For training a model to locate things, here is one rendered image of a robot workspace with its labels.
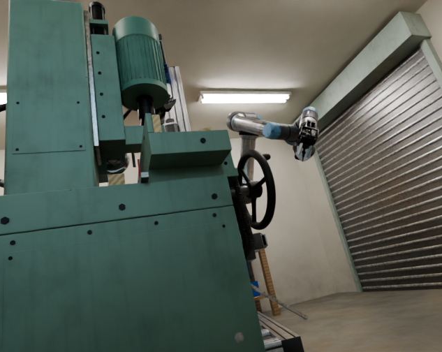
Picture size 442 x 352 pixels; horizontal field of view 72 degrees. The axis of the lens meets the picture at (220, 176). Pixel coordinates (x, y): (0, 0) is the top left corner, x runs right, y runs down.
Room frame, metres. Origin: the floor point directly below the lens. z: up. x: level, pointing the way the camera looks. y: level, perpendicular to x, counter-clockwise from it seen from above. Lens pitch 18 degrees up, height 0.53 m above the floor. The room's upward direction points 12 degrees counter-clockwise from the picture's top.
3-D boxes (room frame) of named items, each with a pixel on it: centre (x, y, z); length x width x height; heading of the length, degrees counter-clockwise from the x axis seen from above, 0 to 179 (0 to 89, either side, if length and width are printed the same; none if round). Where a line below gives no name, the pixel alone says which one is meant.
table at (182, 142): (1.00, 0.11, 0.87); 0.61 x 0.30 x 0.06; 21
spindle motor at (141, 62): (0.96, 0.21, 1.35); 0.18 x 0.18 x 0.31
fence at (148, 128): (0.95, 0.25, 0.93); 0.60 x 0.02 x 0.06; 21
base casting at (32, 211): (0.91, 0.33, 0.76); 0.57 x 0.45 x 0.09; 111
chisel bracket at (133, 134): (0.95, 0.23, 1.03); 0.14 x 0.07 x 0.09; 111
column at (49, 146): (0.85, 0.48, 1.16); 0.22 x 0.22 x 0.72; 21
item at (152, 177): (0.98, 0.16, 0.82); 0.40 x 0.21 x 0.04; 21
